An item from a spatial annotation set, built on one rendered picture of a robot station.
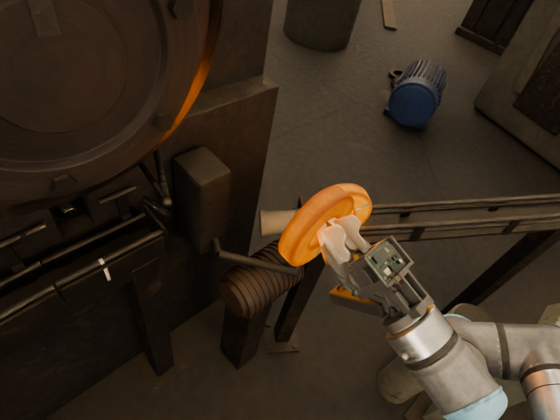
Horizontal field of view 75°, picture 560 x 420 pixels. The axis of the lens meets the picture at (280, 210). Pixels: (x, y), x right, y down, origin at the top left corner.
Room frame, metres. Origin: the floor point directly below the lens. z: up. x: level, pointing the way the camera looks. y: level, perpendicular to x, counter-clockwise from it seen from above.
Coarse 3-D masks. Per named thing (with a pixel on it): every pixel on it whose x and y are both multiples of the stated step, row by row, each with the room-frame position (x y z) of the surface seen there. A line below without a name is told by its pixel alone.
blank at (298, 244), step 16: (320, 192) 0.41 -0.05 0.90; (336, 192) 0.42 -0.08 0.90; (304, 208) 0.38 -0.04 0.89; (320, 208) 0.38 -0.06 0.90; (336, 208) 0.40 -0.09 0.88; (288, 224) 0.36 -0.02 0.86; (304, 224) 0.36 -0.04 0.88; (320, 224) 0.38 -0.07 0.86; (288, 240) 0.35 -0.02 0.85; (304, 240) 0.35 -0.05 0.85; (288, 256) 0.34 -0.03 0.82; (304, 256) 0.37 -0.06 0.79
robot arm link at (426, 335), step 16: (432, 304) 0.31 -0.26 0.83; (416, 320) 0.27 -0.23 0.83; (432, 320) 0.27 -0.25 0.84; (400, 336) 0.25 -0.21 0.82; (416, 336) 0.25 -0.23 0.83; (432, 336) 0.25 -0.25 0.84; (448, 336) 0.26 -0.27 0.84; (400, 352) 0.24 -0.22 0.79; (416, 352) 0.23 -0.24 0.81; (432, 352) 0.24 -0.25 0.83
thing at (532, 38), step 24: (552, 0) 2.61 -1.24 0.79; (528, 24) 2.64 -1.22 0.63; (552, 24) 2.52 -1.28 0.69; (528, 48) 2.57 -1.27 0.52; (552, 48) 2.47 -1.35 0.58; (504, 72) 2.61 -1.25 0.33; (528, 72) 2.47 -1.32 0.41; (552, 72) 2.39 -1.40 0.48; (480, 96) 2.65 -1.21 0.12; (504, 96) 2.53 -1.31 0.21; (528, 96) 2.42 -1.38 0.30; (552, 96) 2.33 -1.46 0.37; (504, 120) 2.45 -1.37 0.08; (528, 120) 2.35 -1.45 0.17; (552, 120) 2.25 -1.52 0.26; (528, 144) 2.28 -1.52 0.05; (552, 144) 2.19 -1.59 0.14
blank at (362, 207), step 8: (336, 184) 0.58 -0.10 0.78; (344, 184) 0.58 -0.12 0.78; (352, 184) 0.59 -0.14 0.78; (352, 192) 0.56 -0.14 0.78; (360, 192) 0.57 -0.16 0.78; (360, 200) 0.57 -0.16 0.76; (368, 200) 0.58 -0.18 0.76; (352, 208) 0.56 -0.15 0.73; (360, 208) 0.57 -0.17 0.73; (368, 208) 0.58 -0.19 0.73; (360, 216) 0.58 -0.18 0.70; (368, 216) 0.59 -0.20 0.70
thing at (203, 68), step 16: (208, 16) 0.47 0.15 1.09; (208, 32) 0.47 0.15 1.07; (208, 48) 0.47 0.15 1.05; (208, 64) 0.47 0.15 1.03; (192, 96) 0.45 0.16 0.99; (160, 144) 0.40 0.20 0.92; (80, 192) 0.30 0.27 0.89; (0, 208) 0.23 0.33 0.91; (16, 208) 0.24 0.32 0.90; (32, 208) 0.26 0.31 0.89
